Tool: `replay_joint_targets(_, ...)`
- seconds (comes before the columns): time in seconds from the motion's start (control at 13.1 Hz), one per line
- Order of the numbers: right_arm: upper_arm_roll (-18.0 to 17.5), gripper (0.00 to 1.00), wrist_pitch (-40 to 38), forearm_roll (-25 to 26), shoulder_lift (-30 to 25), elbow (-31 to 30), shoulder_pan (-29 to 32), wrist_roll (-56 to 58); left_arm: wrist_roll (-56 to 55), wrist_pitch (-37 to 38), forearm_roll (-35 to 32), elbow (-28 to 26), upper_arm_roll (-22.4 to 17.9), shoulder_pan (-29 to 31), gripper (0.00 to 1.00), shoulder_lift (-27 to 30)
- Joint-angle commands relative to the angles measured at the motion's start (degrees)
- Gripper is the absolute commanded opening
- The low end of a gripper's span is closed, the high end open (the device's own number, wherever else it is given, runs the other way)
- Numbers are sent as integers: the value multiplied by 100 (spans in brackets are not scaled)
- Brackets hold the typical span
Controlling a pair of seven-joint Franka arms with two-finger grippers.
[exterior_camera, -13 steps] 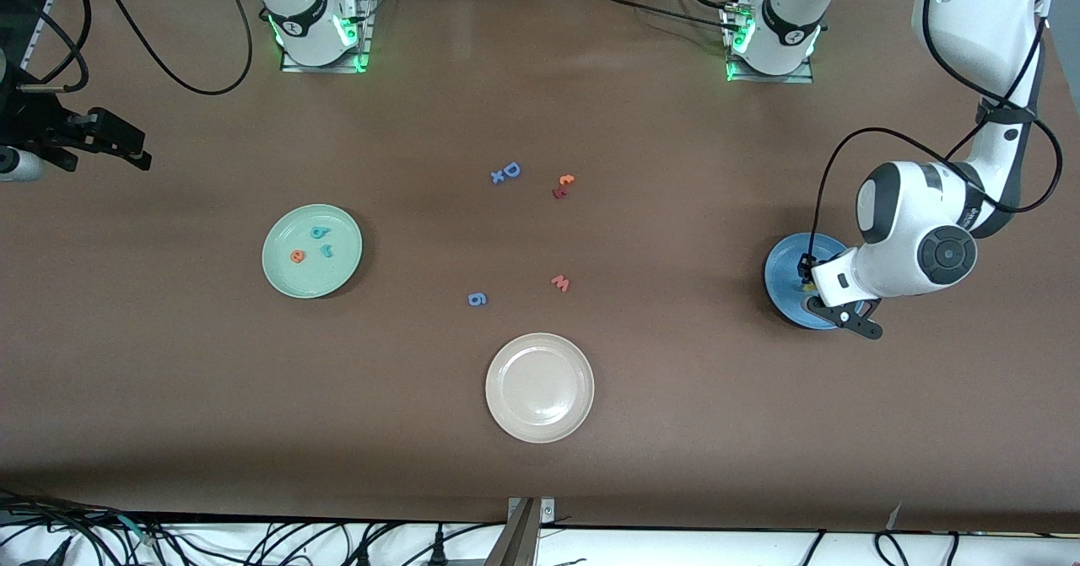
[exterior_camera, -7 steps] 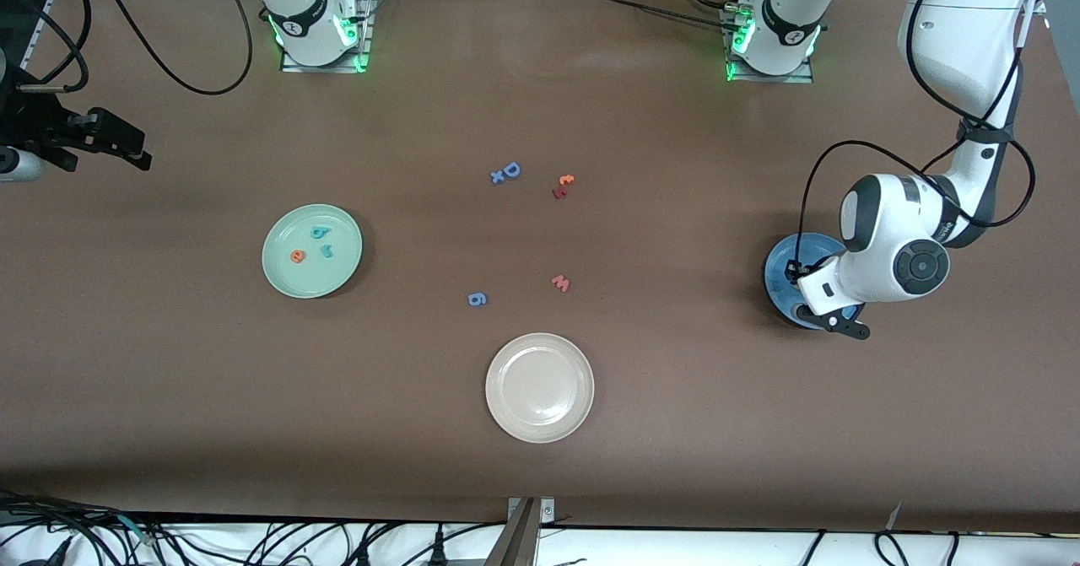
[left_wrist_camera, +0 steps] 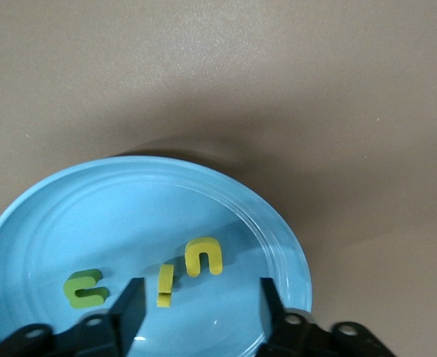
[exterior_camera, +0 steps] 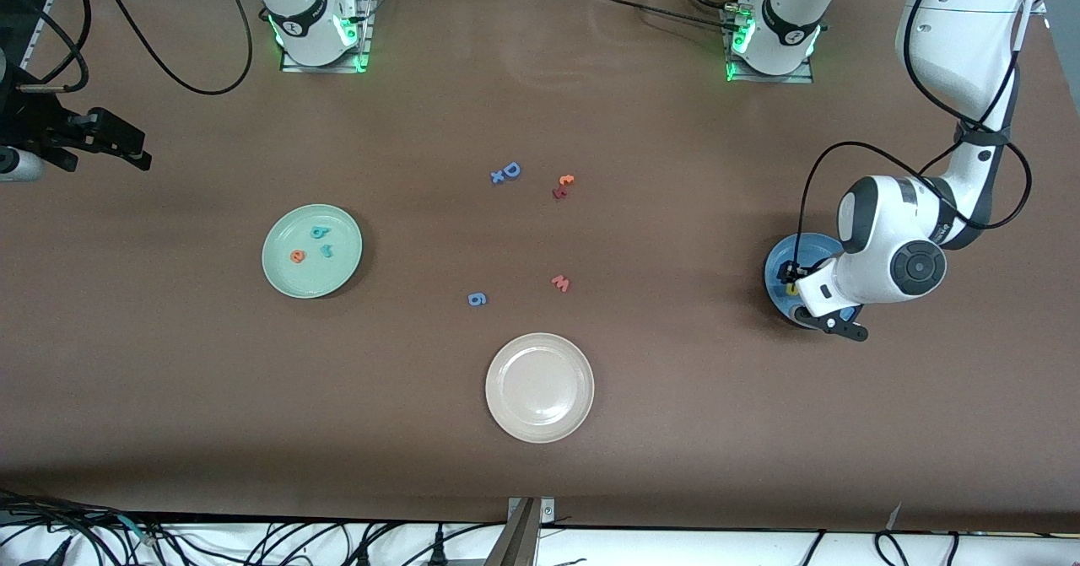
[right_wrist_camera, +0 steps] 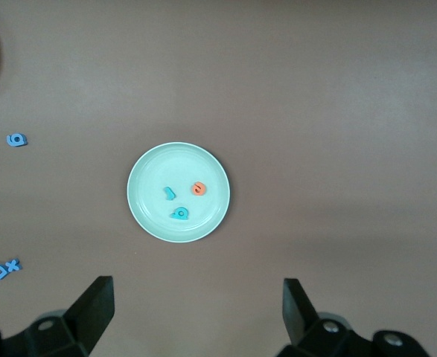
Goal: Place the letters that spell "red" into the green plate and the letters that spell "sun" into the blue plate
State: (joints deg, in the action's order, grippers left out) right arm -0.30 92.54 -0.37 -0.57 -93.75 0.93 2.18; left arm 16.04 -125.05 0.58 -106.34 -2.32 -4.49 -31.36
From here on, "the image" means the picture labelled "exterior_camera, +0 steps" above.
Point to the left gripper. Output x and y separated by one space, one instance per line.
791 274

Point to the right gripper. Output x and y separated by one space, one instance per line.
34 119

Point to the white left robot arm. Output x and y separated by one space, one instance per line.
962 26

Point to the blue plate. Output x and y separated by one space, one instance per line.
780 254

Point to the pale green plate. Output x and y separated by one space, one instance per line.
291 283

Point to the brown table cover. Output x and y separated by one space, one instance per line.
675 465

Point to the pink foam letter w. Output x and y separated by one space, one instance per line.
560 283

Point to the white paper tag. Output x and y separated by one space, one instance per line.
895 517

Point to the beige plate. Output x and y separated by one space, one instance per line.
540 389

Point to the blue foam letter D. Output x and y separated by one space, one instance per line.
505 169

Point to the blue foam letter g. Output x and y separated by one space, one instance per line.
477 299

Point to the aluminium profile beam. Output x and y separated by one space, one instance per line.
515 541

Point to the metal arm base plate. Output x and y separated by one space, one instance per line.
772 79
366 26

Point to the metal bracket plate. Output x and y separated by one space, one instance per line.
547 511

